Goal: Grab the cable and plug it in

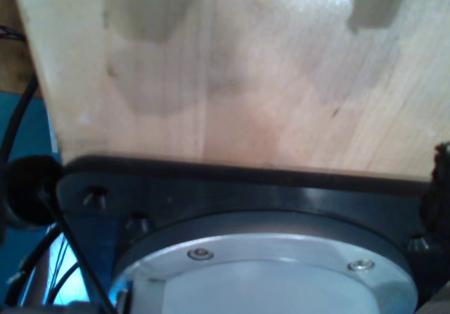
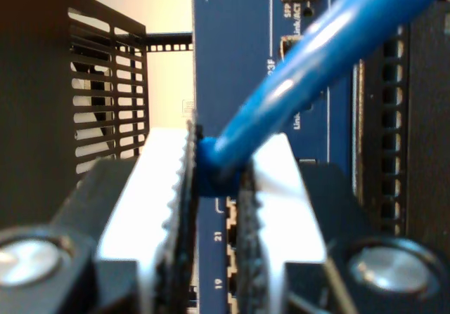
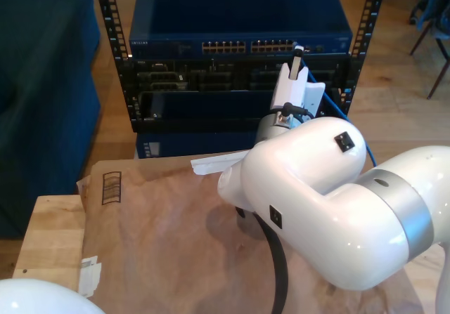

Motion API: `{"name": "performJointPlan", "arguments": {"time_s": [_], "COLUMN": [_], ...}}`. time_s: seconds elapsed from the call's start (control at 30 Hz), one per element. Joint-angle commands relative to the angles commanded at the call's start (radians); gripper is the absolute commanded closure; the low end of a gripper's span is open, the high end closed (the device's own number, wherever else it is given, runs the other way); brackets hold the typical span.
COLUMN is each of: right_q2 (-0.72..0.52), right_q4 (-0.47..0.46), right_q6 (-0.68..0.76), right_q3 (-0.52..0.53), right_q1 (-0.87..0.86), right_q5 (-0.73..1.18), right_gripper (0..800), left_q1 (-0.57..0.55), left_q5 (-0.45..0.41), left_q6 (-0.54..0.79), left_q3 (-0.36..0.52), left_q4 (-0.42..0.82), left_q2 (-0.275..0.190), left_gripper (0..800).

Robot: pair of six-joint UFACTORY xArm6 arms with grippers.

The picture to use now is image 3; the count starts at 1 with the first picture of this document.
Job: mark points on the black perforated rack upright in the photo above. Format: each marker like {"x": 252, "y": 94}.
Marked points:
{"x": 367, "y": 15}
{"x": 112, "y": 22}

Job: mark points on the chair with blue fabric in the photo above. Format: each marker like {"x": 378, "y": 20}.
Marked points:
{"x": 430, "y": 1}

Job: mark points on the white tape strip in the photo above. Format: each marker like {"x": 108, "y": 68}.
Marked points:
{"x": 211, "y": 164}

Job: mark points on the black rack shelf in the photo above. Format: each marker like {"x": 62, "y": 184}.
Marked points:
{"x": 193, "y": 124}

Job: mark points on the white shipping label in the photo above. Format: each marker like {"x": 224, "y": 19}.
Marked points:
{"x": 89, "y": 279}

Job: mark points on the brown paper mailer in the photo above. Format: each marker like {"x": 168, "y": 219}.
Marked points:
{"x": 158, "y": 229}

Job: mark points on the blue equipment case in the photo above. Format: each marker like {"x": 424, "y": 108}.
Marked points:
{"x": 197, "y": 143}

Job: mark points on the blue network switch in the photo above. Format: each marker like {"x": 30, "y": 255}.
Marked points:
{"x": 239, "y": 12}

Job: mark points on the blue sofa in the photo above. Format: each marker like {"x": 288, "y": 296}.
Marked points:
{"x": 42, "y": 99}

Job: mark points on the black rack server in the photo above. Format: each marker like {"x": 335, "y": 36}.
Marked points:
{"x": 197, "y": 69}

